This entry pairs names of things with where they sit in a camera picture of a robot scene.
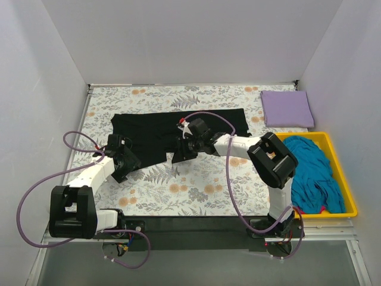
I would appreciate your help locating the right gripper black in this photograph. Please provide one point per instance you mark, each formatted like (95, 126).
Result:
(181, 149)

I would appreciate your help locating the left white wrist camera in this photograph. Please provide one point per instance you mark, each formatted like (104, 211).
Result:
(116, 145)

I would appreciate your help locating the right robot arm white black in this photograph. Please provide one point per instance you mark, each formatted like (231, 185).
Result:
(273, 161)

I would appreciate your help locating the folded purple t-shirt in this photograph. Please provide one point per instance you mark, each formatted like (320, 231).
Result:
(286, 109)

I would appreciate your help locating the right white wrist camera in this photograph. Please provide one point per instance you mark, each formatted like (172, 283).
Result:
(183, 125)

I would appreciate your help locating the black t-shirt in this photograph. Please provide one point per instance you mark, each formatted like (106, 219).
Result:
(153, 135)

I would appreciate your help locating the floral patterned table mat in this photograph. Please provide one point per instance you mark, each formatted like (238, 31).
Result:
(207, 185)

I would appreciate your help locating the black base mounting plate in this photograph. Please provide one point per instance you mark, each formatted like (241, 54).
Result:
(206, 233)

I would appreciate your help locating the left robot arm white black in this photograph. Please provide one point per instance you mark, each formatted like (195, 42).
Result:
(73, 212)

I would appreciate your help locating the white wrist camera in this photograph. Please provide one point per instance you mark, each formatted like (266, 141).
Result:
(183, 125)
(116, 145)

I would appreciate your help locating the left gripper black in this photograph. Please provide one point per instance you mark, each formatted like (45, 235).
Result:
(125, 164)

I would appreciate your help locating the aluminium frame rail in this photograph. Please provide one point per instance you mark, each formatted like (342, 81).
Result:
(319, 229)

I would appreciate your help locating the teal t-shirt in bin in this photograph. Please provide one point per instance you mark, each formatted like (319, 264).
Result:
(313, 188)

